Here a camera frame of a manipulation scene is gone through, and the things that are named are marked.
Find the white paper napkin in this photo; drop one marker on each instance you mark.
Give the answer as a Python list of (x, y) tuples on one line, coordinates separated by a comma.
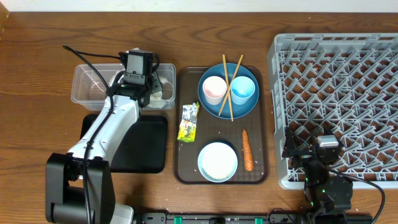
[(163, 99)]

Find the grey dishwasher rack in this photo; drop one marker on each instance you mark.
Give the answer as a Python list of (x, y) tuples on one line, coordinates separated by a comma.
[(346, 82)]

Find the pink plastic cup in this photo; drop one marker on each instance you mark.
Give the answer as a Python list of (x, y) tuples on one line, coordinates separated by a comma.
[(214, 88)]

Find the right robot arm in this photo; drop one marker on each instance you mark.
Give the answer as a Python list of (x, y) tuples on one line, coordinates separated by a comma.
[(330, 196)]

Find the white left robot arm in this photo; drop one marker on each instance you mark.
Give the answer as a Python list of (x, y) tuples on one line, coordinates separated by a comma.
[(79, 186)]

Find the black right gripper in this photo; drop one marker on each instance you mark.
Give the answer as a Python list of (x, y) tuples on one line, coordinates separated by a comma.
[(302, 156)]

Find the brown serving tray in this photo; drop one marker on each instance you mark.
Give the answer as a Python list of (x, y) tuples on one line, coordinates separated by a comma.
[(212, 129)]

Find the clear plastic waste bin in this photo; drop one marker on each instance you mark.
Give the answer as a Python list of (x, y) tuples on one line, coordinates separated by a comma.
[(89, 91)]

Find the wooden chopstick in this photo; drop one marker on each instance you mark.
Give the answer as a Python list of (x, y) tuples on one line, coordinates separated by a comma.
[(234, 76), (226, 97)]

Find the yellow green snack packet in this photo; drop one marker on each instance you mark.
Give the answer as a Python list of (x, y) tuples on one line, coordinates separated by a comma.
[(188, 125)]

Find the light blue plastic cup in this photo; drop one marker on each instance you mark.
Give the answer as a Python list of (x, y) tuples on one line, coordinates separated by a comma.
[(242, 89)]

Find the light blue bowl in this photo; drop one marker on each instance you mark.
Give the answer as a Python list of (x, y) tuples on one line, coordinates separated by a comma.
[(217, 162)]

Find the black plastic tray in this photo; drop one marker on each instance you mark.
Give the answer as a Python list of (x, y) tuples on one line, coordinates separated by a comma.
[(137, 149)]

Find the orange carrot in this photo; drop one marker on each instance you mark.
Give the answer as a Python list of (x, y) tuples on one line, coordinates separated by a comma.
[(247, 153)]

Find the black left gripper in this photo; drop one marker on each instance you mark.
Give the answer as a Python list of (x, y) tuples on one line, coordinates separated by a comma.
[(157, 86)]

